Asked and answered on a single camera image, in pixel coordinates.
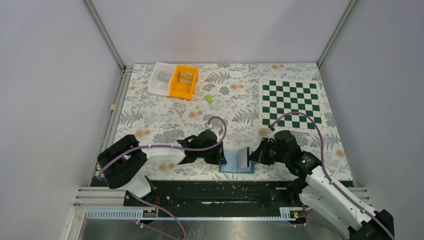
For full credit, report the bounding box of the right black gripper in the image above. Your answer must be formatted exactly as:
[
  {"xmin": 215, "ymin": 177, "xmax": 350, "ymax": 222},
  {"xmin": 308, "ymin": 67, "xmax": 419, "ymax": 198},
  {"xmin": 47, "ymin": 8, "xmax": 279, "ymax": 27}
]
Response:
[{"xmin": 247, "ymin": 137, "xmax": 289, "ymax": 166}]

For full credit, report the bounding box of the blue card holder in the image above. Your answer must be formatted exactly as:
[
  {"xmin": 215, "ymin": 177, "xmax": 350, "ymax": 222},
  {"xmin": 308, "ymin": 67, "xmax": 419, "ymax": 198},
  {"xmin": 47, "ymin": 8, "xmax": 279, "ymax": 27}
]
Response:
[{"xmin": 218, "ymin": 151, "xmax": 256, "ymax": 174}]

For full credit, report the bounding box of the white card with black stripe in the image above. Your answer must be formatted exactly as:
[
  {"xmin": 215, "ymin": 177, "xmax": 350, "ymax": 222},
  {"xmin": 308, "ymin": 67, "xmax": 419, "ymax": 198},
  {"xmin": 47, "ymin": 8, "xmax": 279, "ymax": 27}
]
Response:
[{"xmin": 238, "ymin": 147, "xmax": 251, "ymax": 169}]

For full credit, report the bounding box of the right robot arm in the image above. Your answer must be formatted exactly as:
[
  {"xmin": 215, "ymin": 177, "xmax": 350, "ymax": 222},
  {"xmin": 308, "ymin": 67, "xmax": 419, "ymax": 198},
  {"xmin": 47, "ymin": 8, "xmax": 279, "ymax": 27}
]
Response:
[{"xmin": 248, "ymin": 130, "xmax": 395, "ymax": 240}]

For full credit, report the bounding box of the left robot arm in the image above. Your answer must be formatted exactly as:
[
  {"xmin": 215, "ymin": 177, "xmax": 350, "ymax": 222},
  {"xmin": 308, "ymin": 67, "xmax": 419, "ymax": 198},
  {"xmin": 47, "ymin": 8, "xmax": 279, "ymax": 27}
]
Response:
[{"xmin": 97, "ymin": 127, "xmax": 226, "ymax": 206}]

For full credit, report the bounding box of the floral table mat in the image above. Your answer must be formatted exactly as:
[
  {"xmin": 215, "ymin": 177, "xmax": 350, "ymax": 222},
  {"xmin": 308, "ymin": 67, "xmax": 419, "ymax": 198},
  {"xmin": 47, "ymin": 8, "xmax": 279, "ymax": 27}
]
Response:
[{"xmin": 109, "ymin": 62, "xmax": 354, "ymax": 182}]

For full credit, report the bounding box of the green white chessboard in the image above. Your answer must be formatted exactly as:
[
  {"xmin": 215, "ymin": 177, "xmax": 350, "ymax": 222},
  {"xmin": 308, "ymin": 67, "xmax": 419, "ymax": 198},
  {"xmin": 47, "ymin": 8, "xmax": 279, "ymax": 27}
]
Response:
[{"xmin": 258, "ymin": 78, "xmax": 327, "ymax": 134}]

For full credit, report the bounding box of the small green block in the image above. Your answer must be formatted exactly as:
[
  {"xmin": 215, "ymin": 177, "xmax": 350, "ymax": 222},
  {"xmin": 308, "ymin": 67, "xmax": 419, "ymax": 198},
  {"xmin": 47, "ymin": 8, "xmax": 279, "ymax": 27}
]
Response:
[{"xmin": 205, "ymin": 94, "xmax": 214, "ymax": 104}]

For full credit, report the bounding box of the orange plastic bin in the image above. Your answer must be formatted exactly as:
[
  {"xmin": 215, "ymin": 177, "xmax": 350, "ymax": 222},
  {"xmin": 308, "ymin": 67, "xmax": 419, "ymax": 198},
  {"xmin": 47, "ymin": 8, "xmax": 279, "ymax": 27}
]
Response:
[{"xmin": 169, "ymin": 64, "xmax": 199, "ymax": 100}]

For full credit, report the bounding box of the tan item in orange bin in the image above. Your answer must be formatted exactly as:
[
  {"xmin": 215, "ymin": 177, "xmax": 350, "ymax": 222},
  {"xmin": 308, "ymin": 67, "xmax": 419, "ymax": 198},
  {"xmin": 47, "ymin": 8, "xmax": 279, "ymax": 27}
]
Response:
[{"xmin": 178, "ymin": 71, "xmax": 195, "ymax": 85}]

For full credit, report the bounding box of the white plastic bin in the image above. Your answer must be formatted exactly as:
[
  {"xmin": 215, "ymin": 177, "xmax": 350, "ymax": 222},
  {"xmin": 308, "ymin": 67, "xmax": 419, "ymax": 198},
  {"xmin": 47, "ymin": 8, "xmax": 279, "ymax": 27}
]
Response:
[{"xmin": 147, "ymin": 62, "xmax": 177, "ymax": 97}]

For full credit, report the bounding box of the grey item in white bin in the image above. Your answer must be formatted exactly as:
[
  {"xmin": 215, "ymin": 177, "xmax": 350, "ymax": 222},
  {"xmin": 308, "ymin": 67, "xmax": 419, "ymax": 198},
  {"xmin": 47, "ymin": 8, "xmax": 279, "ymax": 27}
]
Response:
[{"xmin": 157, "ymin": 71, "xmax": 171, "ymax": 82}]

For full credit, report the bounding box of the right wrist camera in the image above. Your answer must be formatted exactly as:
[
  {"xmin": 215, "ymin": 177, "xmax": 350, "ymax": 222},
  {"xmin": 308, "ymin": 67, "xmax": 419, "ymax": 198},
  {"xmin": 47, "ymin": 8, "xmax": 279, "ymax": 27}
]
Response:
[{"xmin": 267, "ymin": 124, "xmax": 280, "ymax": 136}]

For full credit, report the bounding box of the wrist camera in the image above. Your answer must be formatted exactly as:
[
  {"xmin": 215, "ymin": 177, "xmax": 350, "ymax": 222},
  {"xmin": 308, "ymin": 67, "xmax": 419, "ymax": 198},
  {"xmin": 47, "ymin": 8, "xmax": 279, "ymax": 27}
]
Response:
[
  {"xmin": 267, "ymin": 124, "xmax": 280, "ymax": 136},
  {"xmin": 209, "ymin": 127, "xmax": 224, "ymax": 140}
]

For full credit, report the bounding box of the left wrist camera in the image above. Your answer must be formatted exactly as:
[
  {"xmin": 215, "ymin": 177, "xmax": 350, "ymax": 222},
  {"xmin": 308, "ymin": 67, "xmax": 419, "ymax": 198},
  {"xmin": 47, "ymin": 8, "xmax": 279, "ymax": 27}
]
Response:
[{"xmin": 209, "ymin": 127, "xmax": 224, "ymax": 140}]

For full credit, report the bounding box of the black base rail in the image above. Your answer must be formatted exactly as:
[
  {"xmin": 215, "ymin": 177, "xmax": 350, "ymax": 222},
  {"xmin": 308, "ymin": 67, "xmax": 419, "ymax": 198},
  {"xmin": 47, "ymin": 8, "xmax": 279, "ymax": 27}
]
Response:
[{"xmin": 143, "ymin": 180, "xmax": 309, "ymax": 219}]

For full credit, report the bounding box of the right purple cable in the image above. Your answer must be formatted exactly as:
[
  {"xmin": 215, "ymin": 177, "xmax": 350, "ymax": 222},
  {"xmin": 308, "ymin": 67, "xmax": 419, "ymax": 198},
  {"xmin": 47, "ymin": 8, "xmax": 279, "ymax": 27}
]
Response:
[{"xmin": 268, "ymin": 111, "xmax": 396, "ymax": 240}]

